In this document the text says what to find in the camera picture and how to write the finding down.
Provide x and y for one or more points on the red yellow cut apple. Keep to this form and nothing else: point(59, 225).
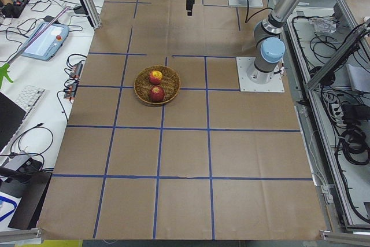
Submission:
point(155, 77)

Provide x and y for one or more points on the round wicker basket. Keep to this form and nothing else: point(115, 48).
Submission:
point(170, 83)

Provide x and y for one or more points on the dark red apple in basket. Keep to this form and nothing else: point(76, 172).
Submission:
point(156, 94)

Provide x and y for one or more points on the blue teach pendant tablet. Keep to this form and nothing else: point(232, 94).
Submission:
point(48, 43)

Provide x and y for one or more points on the white keyboard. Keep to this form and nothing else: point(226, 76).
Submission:
point(29, 97)

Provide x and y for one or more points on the black laptop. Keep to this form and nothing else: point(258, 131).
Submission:
point(12, 116)

